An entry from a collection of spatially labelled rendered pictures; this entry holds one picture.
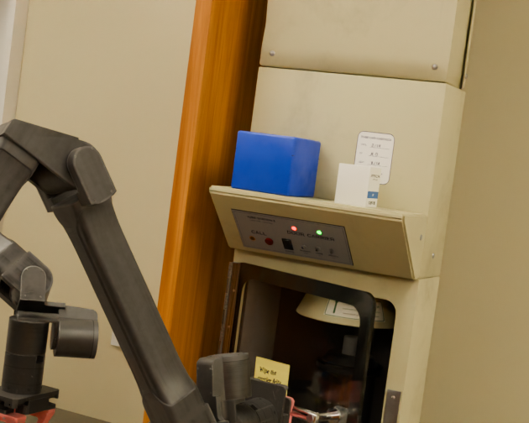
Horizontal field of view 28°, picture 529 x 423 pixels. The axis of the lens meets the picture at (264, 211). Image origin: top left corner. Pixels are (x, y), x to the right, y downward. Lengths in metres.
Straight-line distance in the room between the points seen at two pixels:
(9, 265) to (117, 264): 0.30
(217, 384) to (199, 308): 0.40
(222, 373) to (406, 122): 0.50
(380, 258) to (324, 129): 0.24
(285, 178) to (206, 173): 0.19
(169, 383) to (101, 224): 0.22
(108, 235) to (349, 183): 0.43
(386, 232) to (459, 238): 0.53
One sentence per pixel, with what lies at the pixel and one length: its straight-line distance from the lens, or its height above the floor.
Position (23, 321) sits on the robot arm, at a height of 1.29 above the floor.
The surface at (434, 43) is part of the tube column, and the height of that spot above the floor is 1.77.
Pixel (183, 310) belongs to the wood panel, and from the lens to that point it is 1.73.
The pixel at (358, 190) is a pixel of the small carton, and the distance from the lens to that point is 1.57.
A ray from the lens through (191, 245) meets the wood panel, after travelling 1.72.
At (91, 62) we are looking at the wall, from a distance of 2.45.
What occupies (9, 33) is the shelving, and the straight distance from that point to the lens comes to 2.54.
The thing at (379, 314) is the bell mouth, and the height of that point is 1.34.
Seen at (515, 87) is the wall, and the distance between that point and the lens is 2.04.
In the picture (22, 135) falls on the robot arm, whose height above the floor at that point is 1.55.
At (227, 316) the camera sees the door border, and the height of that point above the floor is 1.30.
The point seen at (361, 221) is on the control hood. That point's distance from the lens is 1.54.
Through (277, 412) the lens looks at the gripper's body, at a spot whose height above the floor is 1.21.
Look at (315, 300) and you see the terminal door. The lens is 1.60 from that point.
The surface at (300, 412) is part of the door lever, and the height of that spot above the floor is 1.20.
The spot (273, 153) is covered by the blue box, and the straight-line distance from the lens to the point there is 1.60.
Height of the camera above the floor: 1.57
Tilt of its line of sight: 3 degrees down
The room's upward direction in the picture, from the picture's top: 7 degrees clockwise
